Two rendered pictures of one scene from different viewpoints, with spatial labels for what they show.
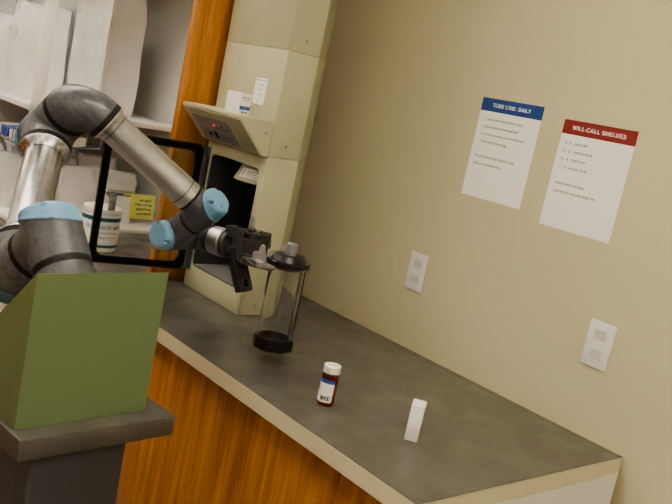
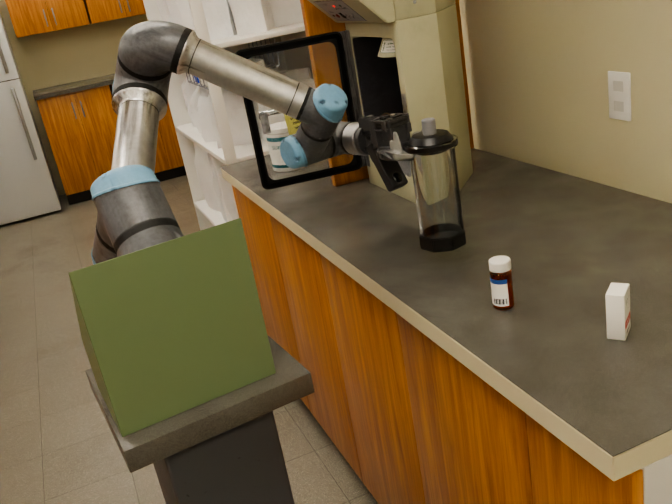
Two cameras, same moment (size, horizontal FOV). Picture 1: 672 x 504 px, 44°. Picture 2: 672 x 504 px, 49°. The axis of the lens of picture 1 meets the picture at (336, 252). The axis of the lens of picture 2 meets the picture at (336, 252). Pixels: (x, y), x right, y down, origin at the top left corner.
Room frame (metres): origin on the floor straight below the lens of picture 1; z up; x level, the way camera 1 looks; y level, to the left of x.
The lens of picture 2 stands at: (0.59, -0.25, 1.56)
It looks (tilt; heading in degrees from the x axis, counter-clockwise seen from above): 21 degrees down; 23
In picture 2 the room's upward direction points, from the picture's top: 10 degrees counter-clockwise
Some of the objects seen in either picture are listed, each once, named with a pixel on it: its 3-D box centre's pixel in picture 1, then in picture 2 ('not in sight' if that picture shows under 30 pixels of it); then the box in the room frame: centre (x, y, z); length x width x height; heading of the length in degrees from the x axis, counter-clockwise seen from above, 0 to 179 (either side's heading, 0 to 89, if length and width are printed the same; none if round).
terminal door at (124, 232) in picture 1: (146, 201); (301, 112); (2.50, 0.59, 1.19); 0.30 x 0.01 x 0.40; 122
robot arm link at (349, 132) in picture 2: (221, 241); (362, 138); (2.14, 0.30, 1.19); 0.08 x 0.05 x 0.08; 147
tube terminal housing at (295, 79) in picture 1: (265, 179); (415, 45); (2.56, 0.26, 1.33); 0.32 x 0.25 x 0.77; 42
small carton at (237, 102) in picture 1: (238, 102); not in sight; (2.40, 0.36, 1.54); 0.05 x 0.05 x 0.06; 61
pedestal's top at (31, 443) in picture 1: (59, 403); (194, 380); (1.54, 0.47, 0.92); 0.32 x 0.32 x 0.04; 48
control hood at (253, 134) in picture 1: (224, 127); (345, 5); (2.44, 0.39, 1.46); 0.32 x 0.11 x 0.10; 42
